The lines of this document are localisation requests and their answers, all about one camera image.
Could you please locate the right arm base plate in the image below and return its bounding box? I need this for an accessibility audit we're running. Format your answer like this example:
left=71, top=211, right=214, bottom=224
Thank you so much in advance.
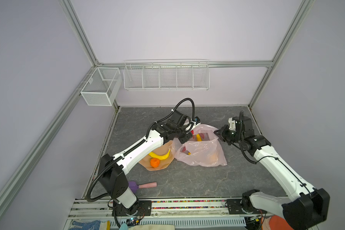
left=225, top=198, right=247, bottom=215

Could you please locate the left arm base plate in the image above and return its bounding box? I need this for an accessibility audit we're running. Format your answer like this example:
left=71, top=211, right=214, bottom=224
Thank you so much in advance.
left=113, top=200, right=152, bottom=217

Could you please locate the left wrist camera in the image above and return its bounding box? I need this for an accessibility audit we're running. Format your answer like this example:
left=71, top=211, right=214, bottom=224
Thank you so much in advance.
left=169, top=110, right=201, bottom=132

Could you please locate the orange glove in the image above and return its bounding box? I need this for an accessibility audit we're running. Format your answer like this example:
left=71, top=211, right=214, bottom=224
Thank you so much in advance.
left=261, top=216, right=293, bottom=230

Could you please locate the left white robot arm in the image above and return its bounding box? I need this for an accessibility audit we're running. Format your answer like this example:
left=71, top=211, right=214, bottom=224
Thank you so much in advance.
left=94, top=118, right=200, bottom=216

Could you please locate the blue white cloth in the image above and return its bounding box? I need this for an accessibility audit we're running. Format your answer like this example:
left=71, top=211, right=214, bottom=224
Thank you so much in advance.
left=69, top=220, right=101, bottom=230

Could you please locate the purple pink scoop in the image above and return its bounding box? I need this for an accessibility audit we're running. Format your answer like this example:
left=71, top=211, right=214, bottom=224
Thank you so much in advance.
left=128, top=181, right=157, bottom=194

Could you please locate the yellow banana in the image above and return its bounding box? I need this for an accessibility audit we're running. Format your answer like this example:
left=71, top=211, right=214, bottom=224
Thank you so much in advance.
left=149, top=150, right=171, bottom=161
left=195, top=134, right=202, bottom=141

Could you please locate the small white mesh basket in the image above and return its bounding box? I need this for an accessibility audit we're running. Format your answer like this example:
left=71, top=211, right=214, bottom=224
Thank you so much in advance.
left=80, top=67, right=122, bottom=106

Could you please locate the black corrugated cable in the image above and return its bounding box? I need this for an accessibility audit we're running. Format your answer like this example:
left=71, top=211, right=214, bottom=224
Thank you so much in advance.
left=85, top=158, right=118, bottom=203

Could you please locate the orange tangerine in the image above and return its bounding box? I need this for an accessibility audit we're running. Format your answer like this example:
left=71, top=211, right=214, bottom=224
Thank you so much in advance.
left=150, top=158, right=161, bottom=168

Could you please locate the peach wavy fruit plate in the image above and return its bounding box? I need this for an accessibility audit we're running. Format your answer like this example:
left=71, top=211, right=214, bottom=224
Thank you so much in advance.
left=139, top=141, right=174, bottom=171

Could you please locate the pink plastic bag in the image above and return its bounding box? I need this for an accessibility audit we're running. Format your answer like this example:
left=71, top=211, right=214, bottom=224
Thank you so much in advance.
left=171, top=124, right=227, bottom=167

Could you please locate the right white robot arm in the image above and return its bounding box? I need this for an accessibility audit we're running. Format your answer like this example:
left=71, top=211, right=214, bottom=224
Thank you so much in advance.
left=214, top=111, right=330, bottom=230

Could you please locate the long white wire basket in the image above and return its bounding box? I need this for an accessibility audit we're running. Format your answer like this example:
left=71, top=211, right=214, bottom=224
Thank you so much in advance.
left=123, top=59, right=210, bottom=91

